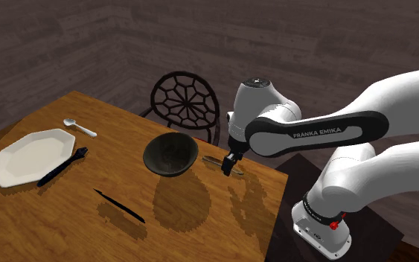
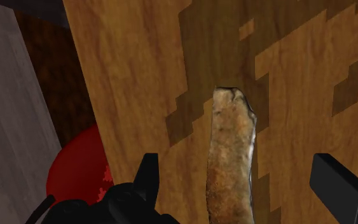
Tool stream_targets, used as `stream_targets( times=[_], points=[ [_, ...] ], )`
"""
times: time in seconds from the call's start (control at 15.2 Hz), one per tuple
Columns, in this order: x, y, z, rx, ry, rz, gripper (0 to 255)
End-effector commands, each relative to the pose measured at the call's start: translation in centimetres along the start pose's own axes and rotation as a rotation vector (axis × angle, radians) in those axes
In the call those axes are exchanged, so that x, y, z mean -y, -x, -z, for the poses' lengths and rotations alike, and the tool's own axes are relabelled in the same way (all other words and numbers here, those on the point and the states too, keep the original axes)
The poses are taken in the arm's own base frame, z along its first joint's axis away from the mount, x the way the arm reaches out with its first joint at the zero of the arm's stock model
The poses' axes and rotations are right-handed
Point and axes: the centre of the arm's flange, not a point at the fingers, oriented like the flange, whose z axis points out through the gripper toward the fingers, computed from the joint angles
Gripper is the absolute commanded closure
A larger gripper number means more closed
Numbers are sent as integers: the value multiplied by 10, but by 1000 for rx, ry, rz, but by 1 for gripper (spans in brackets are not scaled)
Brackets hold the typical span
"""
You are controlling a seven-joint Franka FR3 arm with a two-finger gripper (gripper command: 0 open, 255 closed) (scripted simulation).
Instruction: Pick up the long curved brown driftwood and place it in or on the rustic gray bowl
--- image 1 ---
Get grey butter knife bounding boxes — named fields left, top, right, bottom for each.
left=202, top=155, right=245, bottom=176

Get dark brown bowl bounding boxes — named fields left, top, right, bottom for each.
left=142, top=132, right=199, bottom=178

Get dark round-backed chair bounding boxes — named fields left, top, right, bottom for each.
left=138, top=70, right=222, bottom=147

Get black knife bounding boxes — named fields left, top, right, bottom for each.
left=93, top=188, right=147, bottom=224

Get white spoon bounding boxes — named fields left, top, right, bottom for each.
left=63, top=118, right=98, bottom=138

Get wooden table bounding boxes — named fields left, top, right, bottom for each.
left=0, top=90, right=289, bottom=262

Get black fork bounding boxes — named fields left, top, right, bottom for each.
left=36, top=146, right=89, bottom=188

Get white octagonal plate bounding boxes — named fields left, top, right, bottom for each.
left=0, top=128, right=77, bottom=189

